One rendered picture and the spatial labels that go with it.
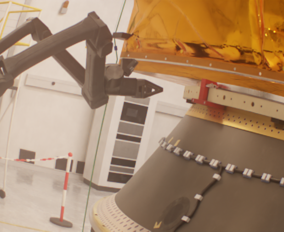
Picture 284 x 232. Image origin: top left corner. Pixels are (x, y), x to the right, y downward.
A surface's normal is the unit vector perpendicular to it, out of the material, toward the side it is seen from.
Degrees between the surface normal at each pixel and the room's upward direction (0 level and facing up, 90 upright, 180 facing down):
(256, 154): 62
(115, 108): 90
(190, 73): 90
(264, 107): 90
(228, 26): 87
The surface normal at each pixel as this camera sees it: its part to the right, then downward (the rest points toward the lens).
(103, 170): 0.51, 0.15
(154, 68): -0.84, -0.17
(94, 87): 0.51, 0.78
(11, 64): 0.15, -0.48
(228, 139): -0.64, -0.60
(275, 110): -0.69, -0.13
